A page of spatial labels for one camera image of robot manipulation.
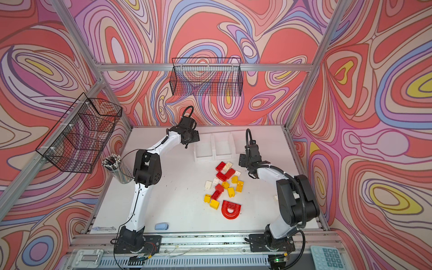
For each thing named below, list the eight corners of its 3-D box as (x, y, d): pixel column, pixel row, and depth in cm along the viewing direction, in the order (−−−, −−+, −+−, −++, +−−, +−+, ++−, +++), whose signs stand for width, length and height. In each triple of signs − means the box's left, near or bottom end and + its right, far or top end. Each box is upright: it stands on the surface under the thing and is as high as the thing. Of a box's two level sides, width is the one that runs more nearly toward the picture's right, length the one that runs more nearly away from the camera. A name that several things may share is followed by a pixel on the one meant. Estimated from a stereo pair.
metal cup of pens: (117, 183, 95) (99, 166, 80) (122, 171, 100) (106, 153, 85) (131, 183, 95) (116, 166, 80) (135, 171, 100) (121, 153, 85)
